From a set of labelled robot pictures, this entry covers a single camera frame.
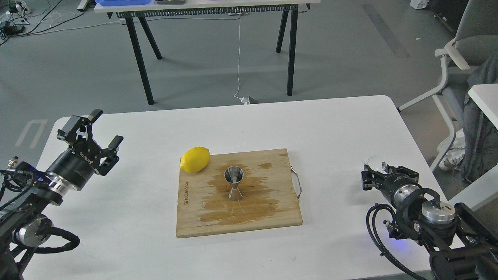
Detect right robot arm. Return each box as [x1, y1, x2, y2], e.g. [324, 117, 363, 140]
[361, 163, 498, 280]

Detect blue tray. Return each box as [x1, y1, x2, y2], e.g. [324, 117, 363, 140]
[95, 0, 151, 7]

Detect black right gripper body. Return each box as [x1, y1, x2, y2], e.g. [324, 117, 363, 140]
[379, 173, 422, 206]

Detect black legged background table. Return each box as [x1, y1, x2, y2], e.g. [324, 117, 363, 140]
[95, 0, 322, 105]

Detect floor cables and adapters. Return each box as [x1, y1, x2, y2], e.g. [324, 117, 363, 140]
[0, 0, 94, 41]

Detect grey office chair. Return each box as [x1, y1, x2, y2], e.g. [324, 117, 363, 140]
[398, 0, 497, 183]

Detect white hanging cable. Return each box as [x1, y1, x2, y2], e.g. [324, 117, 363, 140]
[233, 13, 253, 105]

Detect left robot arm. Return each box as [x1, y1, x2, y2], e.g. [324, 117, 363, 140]
[0, 109, 123, 280]

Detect bamboo cutting board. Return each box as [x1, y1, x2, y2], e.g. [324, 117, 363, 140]
[176, 149, 303, 238]

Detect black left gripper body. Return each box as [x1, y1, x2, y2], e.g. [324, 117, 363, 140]
[46, 147, 109, 191]

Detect small clear glass cup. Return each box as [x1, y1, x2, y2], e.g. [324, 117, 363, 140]
[366, 155, 389, 174]

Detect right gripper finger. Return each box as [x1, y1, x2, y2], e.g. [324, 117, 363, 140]
[385, 165, 419, 181]
[361, 164, 387, 190]

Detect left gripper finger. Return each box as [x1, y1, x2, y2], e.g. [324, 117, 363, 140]
[57, 109, 103, 155]
[95, 135, 123, 176]

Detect yellow lemon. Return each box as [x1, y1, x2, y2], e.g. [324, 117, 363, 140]
[180, 147, 210, 173]

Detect steel jigger measuring cup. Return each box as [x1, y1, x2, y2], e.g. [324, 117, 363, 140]
[224, 166, 244, 201]

